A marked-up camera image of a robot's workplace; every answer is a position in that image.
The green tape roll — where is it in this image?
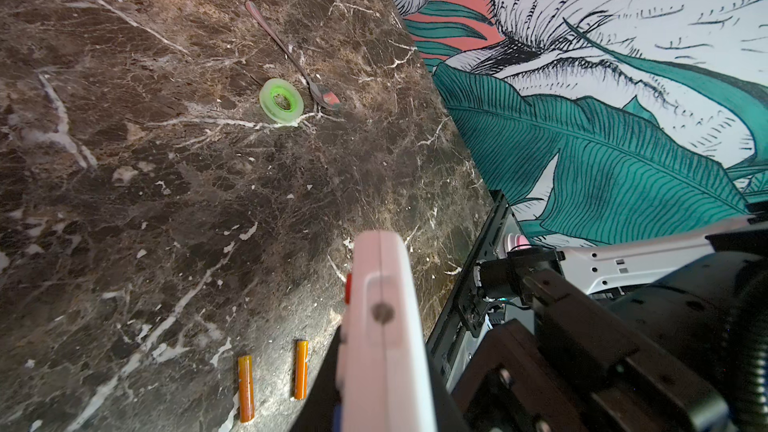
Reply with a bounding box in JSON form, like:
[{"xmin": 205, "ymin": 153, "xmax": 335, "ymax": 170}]
[{"xmin": 259, "ymin": 78, "xmax": 304, "ymax": 124}]

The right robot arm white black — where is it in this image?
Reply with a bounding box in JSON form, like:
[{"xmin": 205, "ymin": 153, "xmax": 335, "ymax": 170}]
[{"xmin": 428, "ymin": 202, "xmax": 767, "ymax": 431}]

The black front mounting rail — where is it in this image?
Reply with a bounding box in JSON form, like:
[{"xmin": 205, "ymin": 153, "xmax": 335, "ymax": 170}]
[{"xmin": 426, "ymin": 190, "xmax": 516, "ymax": 390}]

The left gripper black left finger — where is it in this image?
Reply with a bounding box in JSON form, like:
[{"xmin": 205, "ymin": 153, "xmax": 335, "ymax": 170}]
[{"xmin": 290, "ymin": 327, "xmax": 341, "ymax": 432}]

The small metal spoon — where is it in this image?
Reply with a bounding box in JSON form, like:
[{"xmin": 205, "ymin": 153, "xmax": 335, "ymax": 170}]
[{"xmin": 244, "ymin": 0, "xmax": 341, "ymax": 110}]

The white remote control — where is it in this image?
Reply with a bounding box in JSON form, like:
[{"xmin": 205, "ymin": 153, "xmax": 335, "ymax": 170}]
[{"xmin": 335, "ymin": 231, "xmax": 437, "ymax": 431}]

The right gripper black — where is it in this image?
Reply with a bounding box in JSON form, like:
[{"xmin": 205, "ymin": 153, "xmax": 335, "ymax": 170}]
[{"xmin": 452, "ymin": 270, "xmax": 730, "ymax": 431}]

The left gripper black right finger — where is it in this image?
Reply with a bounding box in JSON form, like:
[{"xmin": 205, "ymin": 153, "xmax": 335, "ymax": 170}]
[{"xmin": 427, "ymin": 358, "xmax": 470, "ymax": 432}]

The orange AAA battery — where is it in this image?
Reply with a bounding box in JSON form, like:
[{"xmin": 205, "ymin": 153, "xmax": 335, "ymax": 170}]
[
  {"xmin": 293, "ymin": 340, "xmax": 309, "ymax": 401},
  {"xmin": 237, "ymin": 355, "xmax": 255, "ymax": 424}
]

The pink push button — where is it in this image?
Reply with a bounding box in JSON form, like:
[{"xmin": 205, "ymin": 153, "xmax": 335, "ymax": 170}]
[{"xmin": 503, "ymin": 233, "xmax": 531, "ymax": 253}]

